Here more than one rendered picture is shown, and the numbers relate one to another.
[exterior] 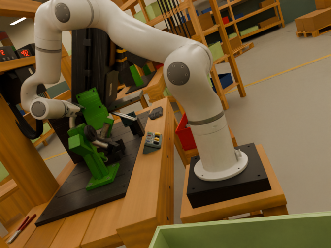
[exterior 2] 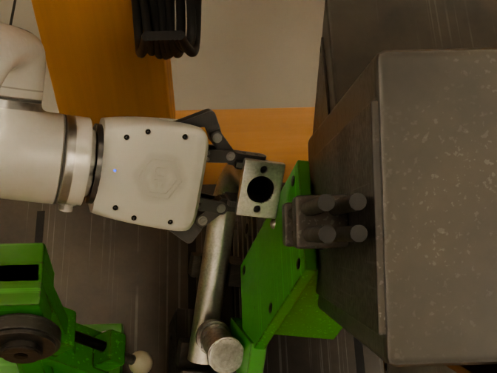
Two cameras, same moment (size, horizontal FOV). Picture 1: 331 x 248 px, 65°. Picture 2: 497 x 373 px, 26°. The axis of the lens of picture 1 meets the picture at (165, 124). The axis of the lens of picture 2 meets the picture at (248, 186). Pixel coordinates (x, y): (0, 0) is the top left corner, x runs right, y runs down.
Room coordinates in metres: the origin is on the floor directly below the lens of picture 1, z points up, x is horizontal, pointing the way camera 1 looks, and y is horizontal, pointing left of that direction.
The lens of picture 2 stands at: (1.24, -0.16, 2.09)
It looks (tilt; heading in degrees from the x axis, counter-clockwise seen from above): 57 degrees down; 79
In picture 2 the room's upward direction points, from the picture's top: straight up
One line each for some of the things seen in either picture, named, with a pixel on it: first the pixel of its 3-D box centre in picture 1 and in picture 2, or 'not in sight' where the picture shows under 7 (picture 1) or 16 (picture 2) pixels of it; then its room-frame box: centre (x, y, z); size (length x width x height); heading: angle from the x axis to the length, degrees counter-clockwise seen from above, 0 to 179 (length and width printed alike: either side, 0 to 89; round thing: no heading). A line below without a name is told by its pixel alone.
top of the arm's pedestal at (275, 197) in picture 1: (226, 180); not in sight; (0.81, -0.12, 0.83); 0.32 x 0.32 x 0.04; 74
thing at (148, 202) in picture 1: (158, 143); not in sight; (1.43, 0.08, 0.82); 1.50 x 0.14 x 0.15; 170
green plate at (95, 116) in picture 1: (94, 108); (306, 266); (1.40, 0.31, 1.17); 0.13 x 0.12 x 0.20; 170
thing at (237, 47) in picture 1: (228, 49); not in sight; (7.80, -2.63, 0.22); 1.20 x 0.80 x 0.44; 117
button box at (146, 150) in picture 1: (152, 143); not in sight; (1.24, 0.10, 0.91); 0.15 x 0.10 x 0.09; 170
